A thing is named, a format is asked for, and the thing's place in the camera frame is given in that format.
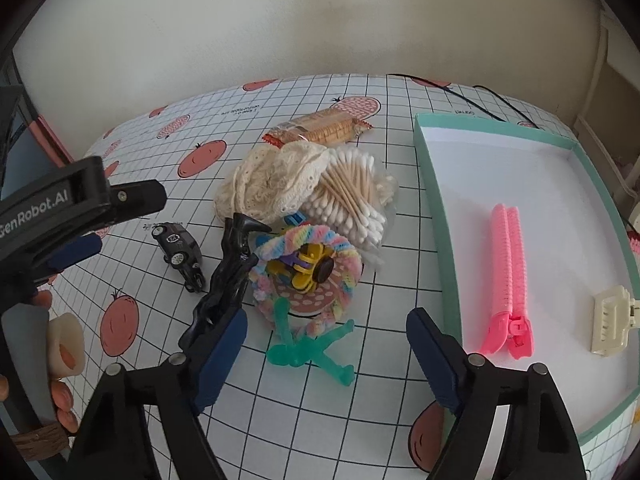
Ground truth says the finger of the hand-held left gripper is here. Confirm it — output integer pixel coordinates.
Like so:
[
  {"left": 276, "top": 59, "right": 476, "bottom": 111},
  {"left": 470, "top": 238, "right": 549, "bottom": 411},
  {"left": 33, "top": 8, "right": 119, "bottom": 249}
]
[
  {"left": 102, "top": 179, "right": 168, "bottom": 224},
  {"left": 30, "top": 232, "right": 104, "bottom": 283}
]

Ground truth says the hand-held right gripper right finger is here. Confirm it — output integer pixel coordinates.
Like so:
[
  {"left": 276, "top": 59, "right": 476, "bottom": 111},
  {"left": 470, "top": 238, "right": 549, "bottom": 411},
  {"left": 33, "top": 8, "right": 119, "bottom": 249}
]
[{"left": 406, "top": 307, "right": 588, "bottom": 480}]

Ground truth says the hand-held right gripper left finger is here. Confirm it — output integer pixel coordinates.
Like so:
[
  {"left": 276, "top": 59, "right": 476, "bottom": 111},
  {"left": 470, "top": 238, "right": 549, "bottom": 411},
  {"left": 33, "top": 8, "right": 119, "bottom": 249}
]
[{"left": 65, "top": 307, "right": 248, "bottom": 480}]

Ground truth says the black plastic toy figure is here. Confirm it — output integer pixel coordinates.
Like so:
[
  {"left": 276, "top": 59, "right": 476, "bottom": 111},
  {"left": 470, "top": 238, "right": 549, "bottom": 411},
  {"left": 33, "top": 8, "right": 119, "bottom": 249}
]
[{"left": 178, "top": 212, "right": 273, "bottom": 351}]

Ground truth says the bunch of colourful clips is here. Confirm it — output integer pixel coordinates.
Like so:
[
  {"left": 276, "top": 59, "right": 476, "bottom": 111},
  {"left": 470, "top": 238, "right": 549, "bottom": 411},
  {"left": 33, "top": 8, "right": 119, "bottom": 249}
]
[{"left": 265, "top": 244, "right": 337, "bottom": 293}]

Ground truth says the cream lace cloth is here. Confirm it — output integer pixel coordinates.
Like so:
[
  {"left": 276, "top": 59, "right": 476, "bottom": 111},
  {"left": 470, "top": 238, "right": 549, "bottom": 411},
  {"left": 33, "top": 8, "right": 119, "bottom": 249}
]
[{"left": 214, "top": 141, "right": 333, "bottom": 226}]

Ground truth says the teal cardboard box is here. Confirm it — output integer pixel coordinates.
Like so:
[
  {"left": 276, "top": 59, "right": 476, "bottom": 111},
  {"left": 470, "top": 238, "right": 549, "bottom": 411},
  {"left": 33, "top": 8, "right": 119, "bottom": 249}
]
[{"left": 413, "top": 112, "right": 640, "bottom": 480}]

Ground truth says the person's left hand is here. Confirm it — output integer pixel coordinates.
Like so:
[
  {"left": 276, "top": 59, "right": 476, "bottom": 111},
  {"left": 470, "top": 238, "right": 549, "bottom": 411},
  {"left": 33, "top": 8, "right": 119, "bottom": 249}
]
[{"left": 30, "top": 291, "right": 86, "bottom": 433}]

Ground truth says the black toy car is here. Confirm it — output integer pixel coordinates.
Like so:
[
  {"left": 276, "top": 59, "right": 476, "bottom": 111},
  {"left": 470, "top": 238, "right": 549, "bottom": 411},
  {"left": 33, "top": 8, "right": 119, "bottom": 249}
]
[{"left": 151, "top": 221, "right": 206, "bottom": 292}]

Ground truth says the pink edged panel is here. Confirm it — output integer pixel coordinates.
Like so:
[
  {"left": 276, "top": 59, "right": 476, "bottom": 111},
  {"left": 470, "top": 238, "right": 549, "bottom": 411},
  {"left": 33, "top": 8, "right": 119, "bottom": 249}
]
[{"left": 10, "top": 115, "right": 76, "bottom": 196}]

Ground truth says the green translucent toy figure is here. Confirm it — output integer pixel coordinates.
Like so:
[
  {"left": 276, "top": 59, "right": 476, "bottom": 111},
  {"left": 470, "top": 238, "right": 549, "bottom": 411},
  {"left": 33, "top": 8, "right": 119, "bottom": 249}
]
[{"left": 266, "top": 297, "right": 357, "bottom": 388}]

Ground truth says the cream rubber finger guard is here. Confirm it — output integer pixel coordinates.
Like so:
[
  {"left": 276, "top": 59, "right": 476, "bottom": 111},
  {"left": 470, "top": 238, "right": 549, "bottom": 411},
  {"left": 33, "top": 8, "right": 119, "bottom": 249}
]
[{"left": 46, "top": 312, "right": 85, "bottom": 379}]

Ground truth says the grid tablecloth with tomato print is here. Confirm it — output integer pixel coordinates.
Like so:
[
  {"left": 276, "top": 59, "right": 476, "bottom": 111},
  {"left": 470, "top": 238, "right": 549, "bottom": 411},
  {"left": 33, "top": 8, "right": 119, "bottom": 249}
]
[{"left": 0, "top": 74, "right": 596, "bottom": 480}]

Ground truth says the pink zipper-shaped clip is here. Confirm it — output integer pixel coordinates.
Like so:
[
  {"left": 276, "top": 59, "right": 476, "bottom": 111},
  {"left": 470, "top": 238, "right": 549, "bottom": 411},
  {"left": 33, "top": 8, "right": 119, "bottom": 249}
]
[{"left": 467, "top": 203, "right": 536, "bottom": 359}]

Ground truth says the rainbow fuzzy scrunchie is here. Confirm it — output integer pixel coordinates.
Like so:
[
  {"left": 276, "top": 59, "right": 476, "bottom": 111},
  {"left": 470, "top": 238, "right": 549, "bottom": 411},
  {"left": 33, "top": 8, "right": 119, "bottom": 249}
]
[{"left": 248, "top": 225, "right": 363, "bottom": 335}]

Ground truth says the pack of cotton swabs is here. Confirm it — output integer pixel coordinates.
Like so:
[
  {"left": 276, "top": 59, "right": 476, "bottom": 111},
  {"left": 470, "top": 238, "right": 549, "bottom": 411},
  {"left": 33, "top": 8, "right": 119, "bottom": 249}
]
[{"left": 300, "top": 146, "right": 401, "bottom": 271}]

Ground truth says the cream hair claw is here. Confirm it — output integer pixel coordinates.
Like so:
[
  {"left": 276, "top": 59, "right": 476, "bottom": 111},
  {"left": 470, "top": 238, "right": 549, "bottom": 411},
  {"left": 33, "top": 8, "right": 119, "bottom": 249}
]
[{"left": 591, "top": 285, "right": 640, "bottom": 357}]

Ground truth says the rice cracker packet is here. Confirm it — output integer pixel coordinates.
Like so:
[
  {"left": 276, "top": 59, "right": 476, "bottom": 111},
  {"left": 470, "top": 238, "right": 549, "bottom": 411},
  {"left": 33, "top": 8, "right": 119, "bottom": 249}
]
[{"left": 263, "top": 107, "right": 374, "bottom": 148}]

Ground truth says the black cable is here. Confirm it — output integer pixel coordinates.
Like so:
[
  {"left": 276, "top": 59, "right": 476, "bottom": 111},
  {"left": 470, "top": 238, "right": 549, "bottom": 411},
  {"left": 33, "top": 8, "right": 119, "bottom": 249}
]
[
  {"left": 387, "top": 73, "right": 503, "bottom": 122},
  {"left": 472, "top": 85, "right": 541, "bottom": 128}
]

